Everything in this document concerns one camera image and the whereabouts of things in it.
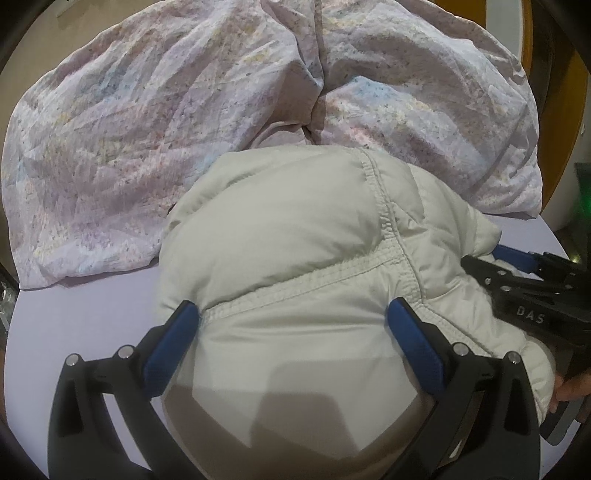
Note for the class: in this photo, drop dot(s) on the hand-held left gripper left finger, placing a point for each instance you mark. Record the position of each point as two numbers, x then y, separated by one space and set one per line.
173 350

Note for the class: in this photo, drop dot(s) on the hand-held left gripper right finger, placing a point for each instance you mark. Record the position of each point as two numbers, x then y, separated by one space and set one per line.
413 346

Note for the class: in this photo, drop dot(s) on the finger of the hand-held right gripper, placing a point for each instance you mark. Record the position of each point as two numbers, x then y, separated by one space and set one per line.
515 256
485 274

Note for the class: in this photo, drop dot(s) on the white puffer jacket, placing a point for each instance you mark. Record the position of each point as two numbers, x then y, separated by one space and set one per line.
300 258

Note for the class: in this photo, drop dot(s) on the person's right hand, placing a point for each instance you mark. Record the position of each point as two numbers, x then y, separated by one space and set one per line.
572 392

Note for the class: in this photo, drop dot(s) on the dark device with green light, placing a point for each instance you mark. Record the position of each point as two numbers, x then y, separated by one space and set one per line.
582 198

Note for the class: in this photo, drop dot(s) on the pink floral quilt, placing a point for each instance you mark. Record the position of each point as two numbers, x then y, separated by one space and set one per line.
138 138

